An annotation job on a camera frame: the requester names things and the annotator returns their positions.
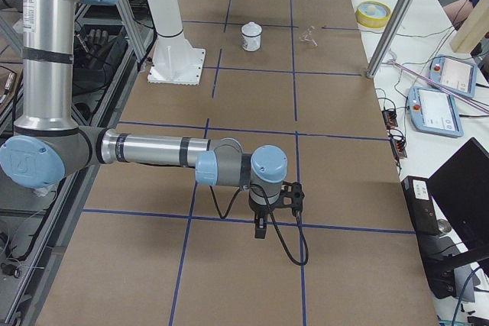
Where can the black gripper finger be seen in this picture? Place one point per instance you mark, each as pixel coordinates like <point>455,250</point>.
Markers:
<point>260,228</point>

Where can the white mug lid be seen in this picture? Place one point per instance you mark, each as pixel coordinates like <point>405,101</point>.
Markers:
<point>251,29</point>

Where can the orange connector board near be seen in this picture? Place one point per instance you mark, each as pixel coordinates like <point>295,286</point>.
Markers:
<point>398,150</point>

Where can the orange connector board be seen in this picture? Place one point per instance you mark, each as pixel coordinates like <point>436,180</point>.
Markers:
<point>390,118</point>
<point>398,150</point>

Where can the black computer box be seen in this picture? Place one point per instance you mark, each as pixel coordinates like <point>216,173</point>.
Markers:
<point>420,205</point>

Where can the orange connector board far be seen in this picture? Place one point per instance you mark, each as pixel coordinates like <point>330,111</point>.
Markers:
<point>390,118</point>

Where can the white enamel mug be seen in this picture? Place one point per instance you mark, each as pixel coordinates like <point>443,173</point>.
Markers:
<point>251,43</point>

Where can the near teach pendant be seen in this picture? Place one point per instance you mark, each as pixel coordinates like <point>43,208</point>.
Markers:
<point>434,112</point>

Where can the teach pendant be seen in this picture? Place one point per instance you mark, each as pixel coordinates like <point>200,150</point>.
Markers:
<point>434,112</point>
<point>458,75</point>

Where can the black monitor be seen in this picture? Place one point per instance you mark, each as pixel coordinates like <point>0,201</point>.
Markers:
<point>460,189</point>

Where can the yellow tape roll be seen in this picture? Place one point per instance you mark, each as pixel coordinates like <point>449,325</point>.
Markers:
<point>373,14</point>

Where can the far teach pendant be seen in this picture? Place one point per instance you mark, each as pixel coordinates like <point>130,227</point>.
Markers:
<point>458,75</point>

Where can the wooden beam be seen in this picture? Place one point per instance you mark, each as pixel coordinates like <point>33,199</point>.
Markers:
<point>474,28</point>

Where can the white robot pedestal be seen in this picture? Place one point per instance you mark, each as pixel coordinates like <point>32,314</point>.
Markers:
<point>175,60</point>

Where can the black equipment under frame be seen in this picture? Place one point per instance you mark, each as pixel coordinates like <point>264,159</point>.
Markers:
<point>98,52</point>

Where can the aluminium frame post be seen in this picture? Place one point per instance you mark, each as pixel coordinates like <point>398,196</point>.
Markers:
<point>390,32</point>

